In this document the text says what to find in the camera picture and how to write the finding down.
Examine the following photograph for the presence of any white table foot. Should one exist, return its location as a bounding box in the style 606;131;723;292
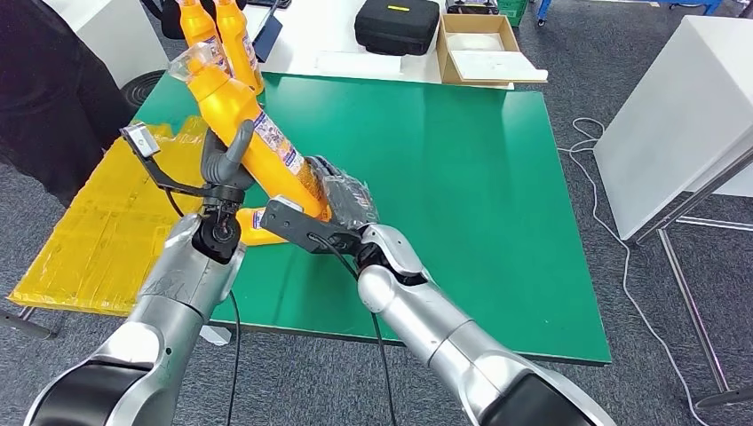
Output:
198;325;234;347

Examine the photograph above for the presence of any blue metal rack frame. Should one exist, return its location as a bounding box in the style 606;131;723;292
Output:
535;0;729;28

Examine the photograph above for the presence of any dark tablet screen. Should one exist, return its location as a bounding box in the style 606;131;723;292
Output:
252;14;285;64

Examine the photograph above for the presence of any dark metal bar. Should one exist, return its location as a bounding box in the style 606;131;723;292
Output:
0;308;57;343

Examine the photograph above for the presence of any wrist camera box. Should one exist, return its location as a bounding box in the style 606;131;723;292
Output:
259;196;363;255
120;122;245;204

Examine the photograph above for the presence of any grey metal stand frame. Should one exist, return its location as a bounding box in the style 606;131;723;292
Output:
632;146;753;411

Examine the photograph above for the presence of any person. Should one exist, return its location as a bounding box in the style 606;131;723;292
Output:
0;0;135;208

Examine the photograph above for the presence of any white cabinet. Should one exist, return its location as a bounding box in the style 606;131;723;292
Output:
592;14;753;241

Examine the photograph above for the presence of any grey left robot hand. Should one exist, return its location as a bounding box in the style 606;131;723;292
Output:
200;119;257;194

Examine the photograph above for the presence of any black right camera cable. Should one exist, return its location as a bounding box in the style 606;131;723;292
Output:
308;233;401;426

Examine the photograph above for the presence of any green plastic crate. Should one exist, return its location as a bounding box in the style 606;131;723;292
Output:
493;0;531;28

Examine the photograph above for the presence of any white table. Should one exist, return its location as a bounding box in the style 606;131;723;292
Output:
243;0;518;92

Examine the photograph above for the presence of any white panel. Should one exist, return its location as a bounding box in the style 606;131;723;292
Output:
44;0;170;90

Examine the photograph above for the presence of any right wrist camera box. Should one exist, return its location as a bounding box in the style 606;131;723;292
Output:
259;196;363;255

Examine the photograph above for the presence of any brown cardboard box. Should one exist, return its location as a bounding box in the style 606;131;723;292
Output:
436;13;550;90

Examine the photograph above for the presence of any yellow plastic sheet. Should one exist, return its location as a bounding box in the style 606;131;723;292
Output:
8;115;208;319

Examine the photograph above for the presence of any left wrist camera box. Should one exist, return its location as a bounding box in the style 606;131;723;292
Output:
120;122;245;204

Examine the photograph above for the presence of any orange labelled plastic bottle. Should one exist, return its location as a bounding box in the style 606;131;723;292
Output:
234;205;290;247
176;0;234;77
167;41;332;224
212;0;266;97

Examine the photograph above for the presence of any white foam insert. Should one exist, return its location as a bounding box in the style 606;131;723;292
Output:
449;32;550;84

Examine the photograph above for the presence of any black carrying case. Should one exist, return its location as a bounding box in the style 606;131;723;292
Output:
354;0;442;57

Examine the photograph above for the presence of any black round floor base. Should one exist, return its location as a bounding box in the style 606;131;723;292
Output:
120;69;168;111

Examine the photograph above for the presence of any white floor cable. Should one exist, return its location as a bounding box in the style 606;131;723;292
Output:
557;116;707;426

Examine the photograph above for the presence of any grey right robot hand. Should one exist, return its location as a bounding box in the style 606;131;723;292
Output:
305;154;381;232

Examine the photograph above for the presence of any black office chair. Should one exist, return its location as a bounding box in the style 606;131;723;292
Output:
140;0;249;41

